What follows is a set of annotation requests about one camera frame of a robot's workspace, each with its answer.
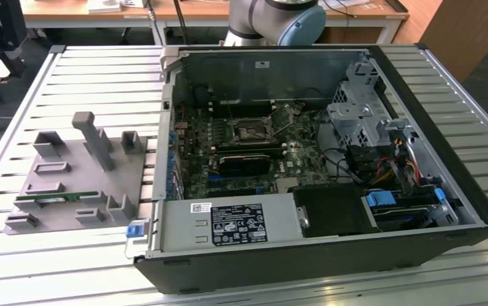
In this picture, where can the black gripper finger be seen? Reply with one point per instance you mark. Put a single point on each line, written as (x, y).
(12, 63)

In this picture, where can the CPU socket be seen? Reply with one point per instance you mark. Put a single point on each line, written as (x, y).
(252, 132)

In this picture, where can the black RAM slot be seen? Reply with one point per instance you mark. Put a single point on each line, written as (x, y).
(248, 152)
(248, 147)

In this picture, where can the white box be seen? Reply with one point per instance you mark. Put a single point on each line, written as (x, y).
(106, 6)

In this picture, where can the grey parts rack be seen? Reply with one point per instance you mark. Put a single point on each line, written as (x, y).
(78, 178)

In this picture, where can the green RAM stick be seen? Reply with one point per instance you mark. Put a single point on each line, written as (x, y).
(83, 195)

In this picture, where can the blue case latch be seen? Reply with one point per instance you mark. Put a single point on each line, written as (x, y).
(135, 231)

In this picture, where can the black graphics card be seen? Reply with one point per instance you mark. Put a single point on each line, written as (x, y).
(244, 167)

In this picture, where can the silver power supply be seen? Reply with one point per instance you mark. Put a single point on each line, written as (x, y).
(184, 229)

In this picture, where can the green motherboard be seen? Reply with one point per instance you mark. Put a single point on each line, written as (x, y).
(303, 159)

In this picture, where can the small silver heat sink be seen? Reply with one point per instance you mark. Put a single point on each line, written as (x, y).
(288, 185)

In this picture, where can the white papers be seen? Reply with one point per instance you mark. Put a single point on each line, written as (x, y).
(346, 4)

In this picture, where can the silver metal drive cage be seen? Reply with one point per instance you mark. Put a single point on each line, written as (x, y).
(350, 124)

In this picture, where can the black open PC case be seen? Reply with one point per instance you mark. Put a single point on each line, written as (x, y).
(270, 271)

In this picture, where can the hard disk in blue carrier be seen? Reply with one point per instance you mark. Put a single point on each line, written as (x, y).
(380, 199)

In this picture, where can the wooden cabinet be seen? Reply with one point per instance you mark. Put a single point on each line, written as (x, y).
(460, 32)

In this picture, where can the small blue clip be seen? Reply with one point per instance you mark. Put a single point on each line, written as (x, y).
(439, 194)

